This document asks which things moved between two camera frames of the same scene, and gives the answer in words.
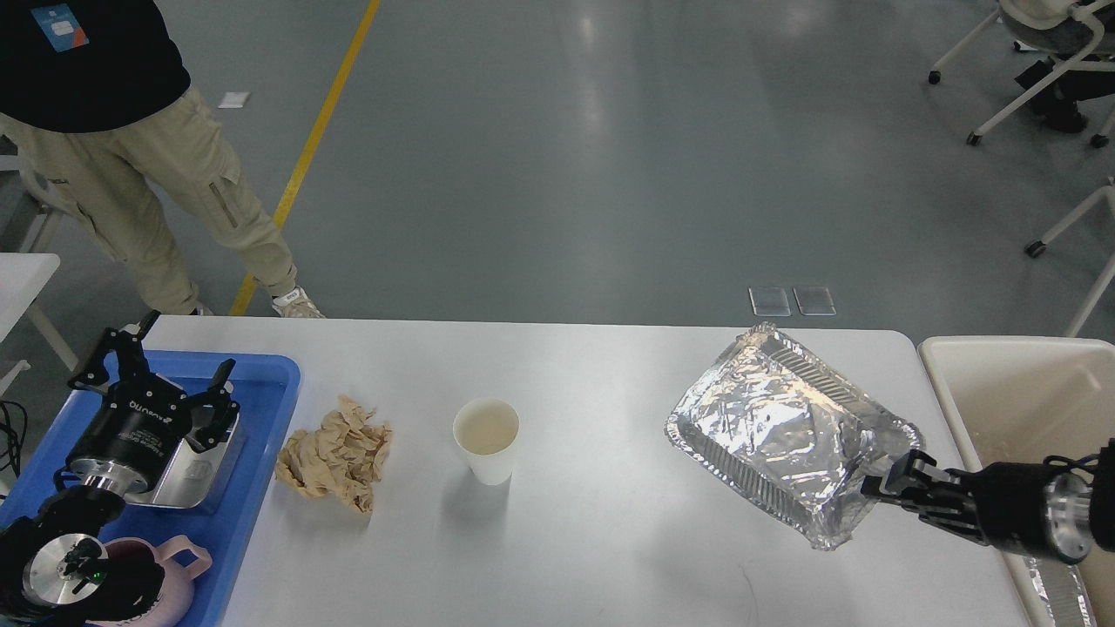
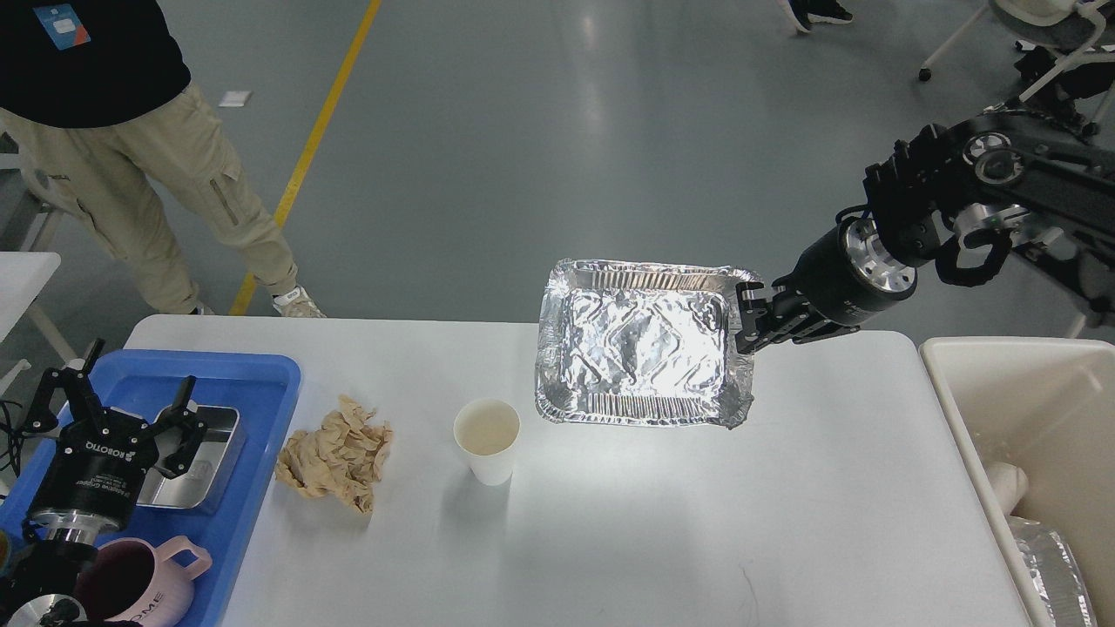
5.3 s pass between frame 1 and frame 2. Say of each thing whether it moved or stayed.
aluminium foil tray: moved
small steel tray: stayed
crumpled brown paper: stayed
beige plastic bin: stayed
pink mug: stayed
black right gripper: moved
